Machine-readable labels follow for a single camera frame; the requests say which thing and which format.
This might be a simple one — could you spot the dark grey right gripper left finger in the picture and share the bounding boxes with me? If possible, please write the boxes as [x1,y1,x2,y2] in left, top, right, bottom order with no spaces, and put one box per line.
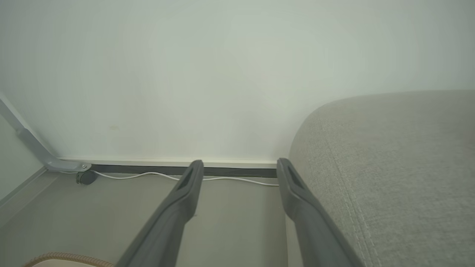
[115,160,204,267]

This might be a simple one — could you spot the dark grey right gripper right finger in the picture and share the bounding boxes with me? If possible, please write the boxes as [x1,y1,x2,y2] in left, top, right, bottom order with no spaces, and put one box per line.
[276,158,366,267]

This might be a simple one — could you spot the grey fabric sofa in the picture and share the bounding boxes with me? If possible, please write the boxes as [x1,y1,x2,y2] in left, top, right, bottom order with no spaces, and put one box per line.
[285,90,475,267]

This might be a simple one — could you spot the white and black baseboard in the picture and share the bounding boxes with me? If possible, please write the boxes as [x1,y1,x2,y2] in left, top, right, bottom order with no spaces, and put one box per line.
[59,157,279,178]

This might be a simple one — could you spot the black caster wheel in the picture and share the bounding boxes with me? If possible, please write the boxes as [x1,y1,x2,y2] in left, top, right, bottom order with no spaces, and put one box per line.
[76,171,98,185]

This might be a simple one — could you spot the white power cable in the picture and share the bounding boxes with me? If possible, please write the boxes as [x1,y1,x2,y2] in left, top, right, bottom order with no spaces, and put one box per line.
[59,170,279,187]

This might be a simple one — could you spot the grey metal support bracket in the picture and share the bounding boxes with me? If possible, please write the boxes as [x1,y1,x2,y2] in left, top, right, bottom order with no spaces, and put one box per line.
[0,93,92,172]

